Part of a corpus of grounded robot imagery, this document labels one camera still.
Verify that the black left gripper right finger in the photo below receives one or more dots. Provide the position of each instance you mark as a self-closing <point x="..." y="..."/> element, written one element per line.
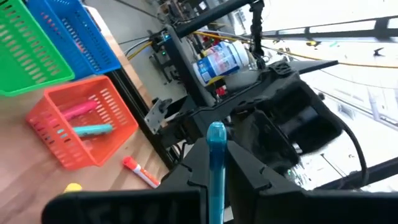
<point x="242" y="174"/>

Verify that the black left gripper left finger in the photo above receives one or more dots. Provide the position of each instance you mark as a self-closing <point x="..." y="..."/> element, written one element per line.
<point x="192" y="168"/>

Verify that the blue translucent pen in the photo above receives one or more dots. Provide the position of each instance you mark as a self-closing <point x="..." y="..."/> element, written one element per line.
<point x="216" y="174"/>

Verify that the teal highlighter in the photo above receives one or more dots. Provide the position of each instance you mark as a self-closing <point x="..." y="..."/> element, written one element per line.
<point x="93" y="130"/>

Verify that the yellow Sharpie highlighter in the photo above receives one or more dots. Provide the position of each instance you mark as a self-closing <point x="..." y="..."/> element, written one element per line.
<point x="73" y="187"/>

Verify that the pink highlighter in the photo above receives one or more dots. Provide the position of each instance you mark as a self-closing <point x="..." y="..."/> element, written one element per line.
<point x="79" y="109"/>

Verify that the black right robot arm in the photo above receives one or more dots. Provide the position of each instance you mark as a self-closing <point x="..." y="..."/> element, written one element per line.
<point x="280" y="102"/>

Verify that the orange Expo marker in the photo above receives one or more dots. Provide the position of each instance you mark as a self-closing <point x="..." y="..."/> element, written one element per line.
<point x="140" y="171"/>

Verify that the orange plastic basket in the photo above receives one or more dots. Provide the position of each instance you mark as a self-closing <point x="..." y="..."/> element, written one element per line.
<point x="115" y="140"/>

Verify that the blue white wipes canister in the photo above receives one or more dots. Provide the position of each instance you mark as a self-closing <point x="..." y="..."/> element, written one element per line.
<point x="217" y="62"/>

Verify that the black power supply box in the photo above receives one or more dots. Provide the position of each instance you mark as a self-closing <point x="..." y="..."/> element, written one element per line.
<point x="161" y="46"/>

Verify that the black cart pole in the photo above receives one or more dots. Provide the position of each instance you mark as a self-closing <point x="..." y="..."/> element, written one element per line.
<point x="211" y="15"/>

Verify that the blue plastic basket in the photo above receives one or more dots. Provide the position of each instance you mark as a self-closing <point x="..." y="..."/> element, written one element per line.
<point x="84" y="43"/>

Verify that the green plastic basket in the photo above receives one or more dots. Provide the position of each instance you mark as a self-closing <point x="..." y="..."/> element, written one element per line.
<point x="28" y="56"/>

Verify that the grey metal corner bracket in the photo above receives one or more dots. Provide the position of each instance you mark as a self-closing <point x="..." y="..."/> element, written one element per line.
<point x="155" y="116"/>

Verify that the black aluminium table frame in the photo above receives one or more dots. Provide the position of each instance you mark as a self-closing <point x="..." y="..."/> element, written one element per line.
<point x="136" y="109"/>

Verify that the black overhead frame beam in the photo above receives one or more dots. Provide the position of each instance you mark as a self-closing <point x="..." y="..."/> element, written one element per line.
<point x="382" y="29"/>

